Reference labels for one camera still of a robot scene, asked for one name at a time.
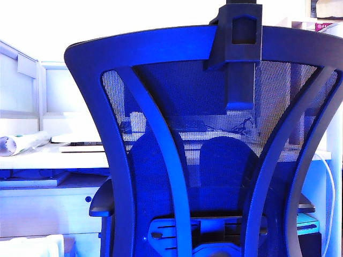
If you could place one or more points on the black mesh office chair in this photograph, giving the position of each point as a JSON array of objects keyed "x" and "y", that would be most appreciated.
[{"x": 160, "y": 45}]

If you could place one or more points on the small dark desk ornament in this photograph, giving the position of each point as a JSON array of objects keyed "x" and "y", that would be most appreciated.
[{"x": 242, "y": 127}]

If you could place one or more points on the flat white laptop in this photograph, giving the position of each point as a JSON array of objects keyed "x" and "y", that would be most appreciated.
[{"x": 80, "y": 148}]

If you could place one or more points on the frosted rear partition panel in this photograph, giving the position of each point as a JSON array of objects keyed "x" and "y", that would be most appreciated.
[{"x": 59, "y": 91}]

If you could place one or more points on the white drawer cabinet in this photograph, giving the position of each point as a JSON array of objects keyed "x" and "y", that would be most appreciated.
[{"x": 40, "y": 203}]

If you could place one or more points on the sliding keyboard tray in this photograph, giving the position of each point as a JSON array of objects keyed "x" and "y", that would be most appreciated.
[{"x": 26, "y": 182}]

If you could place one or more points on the frosted side partition panel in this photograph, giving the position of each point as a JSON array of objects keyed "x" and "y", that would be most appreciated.
[{"x": 13, "y": 88}]

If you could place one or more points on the light wooden desk shelf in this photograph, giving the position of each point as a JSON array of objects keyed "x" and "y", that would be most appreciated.
[{"x": 297, "y": 24}]

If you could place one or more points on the light blue cardboard box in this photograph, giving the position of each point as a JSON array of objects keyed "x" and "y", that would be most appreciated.
[{"x": 308, "y": 222}]

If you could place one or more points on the black computer tower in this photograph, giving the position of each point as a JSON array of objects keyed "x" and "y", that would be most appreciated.
[{"x": 308, "y": 246}]

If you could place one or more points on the magenta box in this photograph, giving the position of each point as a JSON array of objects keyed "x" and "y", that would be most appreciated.
[{"x": 321, "y": 26}]

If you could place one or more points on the white plastic container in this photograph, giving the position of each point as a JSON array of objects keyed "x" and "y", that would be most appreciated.
[{"x": 26, "y": 247}]

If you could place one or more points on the brown cardboard box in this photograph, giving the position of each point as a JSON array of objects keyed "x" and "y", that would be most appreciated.
[{"x": 329, "y": 9}]

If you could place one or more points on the white partition hanging bracket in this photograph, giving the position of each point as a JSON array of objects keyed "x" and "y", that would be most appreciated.
[{"x": 26, "y": 67}]

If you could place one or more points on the white rounded partition post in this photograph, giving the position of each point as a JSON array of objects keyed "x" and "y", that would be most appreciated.
[{"x": 336, "y": 134}]

